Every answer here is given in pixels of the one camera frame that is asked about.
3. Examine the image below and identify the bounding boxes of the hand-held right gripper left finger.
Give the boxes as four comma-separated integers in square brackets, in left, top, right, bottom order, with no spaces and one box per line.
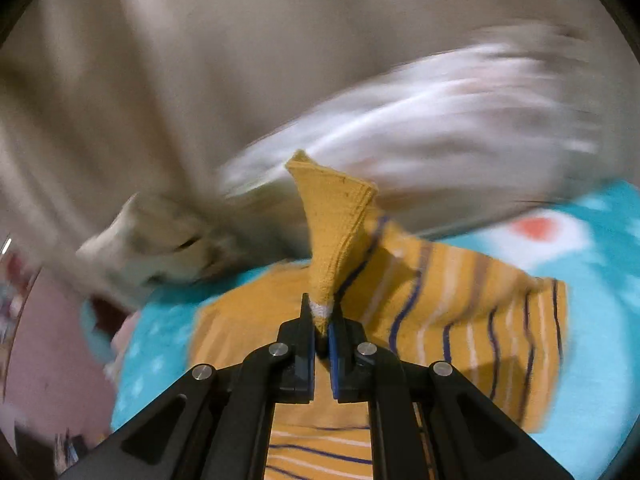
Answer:
[60,292,317,480]

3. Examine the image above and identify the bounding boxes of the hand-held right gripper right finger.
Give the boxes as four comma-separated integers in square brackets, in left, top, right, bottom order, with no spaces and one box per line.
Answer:
[327,309,574,480]

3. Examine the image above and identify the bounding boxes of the yellow striped small shirt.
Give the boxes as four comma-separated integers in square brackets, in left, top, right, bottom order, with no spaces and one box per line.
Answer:
[187,150,571,480]

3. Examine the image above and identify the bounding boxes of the cream pillow with black print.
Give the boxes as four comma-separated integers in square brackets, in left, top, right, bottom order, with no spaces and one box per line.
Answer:
[75,192,236,311]

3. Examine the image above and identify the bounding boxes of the white leaf print pillow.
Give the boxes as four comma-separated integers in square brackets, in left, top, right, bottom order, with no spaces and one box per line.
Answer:
[220,25,616,241]

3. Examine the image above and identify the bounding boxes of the pink cloth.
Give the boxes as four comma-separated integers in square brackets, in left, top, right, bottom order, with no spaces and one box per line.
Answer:
[5,260,126,441]

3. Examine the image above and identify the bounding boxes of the teal cartoon star blanket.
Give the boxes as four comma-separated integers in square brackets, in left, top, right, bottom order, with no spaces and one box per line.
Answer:
[80,180,640,480]

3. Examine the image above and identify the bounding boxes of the beige curtain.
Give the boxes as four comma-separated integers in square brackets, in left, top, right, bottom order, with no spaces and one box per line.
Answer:
[0,0,640,311]

